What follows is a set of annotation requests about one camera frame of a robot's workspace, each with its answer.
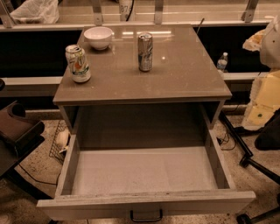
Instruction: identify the white plastic bag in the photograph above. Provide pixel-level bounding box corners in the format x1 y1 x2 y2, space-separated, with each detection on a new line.
10 0 60 24

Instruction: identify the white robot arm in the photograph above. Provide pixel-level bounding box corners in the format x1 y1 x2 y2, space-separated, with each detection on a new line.
241 15 280 130

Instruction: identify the white ceramic bowl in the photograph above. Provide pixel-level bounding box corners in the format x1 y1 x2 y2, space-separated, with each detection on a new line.
84 26 113 50

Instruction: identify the black chair base right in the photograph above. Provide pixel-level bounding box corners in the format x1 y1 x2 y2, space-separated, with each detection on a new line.
219 112 280 224

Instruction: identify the grey drawer cabinet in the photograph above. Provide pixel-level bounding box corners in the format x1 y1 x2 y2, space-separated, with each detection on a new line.
54 24 231 151

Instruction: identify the dark chair on left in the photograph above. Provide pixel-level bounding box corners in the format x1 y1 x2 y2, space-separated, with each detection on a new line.
0 78 53 202

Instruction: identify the green white soda can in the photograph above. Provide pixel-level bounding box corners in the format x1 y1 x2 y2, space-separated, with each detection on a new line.
65 45 91 83

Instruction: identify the wire mesh basket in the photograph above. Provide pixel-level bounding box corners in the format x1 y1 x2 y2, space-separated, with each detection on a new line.
49 120 70 165

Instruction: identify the grey top drawer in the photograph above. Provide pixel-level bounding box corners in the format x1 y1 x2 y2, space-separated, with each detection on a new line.
37 102 256 224

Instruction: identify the clear plastic water bottle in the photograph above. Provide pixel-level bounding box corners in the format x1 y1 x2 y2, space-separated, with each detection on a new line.
217 52 228 73

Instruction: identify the silver tall drink can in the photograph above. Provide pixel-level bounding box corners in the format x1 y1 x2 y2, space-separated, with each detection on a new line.
137 32 153 72

